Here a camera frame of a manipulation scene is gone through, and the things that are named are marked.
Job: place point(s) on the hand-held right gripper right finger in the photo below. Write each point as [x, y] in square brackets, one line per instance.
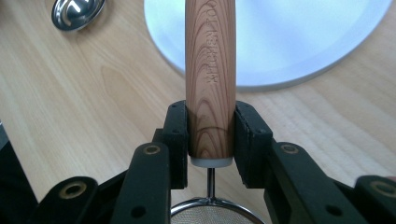
[252, 143]

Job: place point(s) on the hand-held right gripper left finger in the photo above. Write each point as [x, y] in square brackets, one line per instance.
[177, 140]

